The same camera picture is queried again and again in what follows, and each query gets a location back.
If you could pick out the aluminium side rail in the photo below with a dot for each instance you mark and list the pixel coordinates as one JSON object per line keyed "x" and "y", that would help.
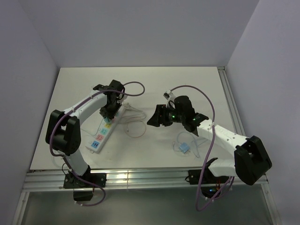
{"x": 237, "y": 123}

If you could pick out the white multicolour power strip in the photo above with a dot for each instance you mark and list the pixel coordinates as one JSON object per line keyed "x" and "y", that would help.
{"x": 95, "y": 144}

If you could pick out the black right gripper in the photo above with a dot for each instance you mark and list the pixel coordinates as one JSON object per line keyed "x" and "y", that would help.
{"x": 161, "y": 109}

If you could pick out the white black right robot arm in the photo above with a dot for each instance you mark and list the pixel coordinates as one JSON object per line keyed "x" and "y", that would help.
{"x": 250, "y": 160}

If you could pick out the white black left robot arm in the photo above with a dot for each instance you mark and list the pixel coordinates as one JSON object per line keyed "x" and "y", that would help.
{"x": 64, "y": 127}

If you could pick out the white power strip plug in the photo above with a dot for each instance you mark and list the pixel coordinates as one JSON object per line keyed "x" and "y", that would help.
{"x": 128, "y": 107}

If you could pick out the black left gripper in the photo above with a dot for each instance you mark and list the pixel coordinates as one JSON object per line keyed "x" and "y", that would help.
{"x": 104, "y": 113}

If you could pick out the teal charger plug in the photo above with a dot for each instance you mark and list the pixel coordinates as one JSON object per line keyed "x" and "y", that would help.
{"x": 107, "y": 120}

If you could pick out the aluminium front rail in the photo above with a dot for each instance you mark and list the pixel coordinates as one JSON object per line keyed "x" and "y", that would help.
{"x": 52, "y": 180}

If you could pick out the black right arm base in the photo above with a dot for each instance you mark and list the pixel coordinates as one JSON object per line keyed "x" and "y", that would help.
{"x": 208, "y": 179}

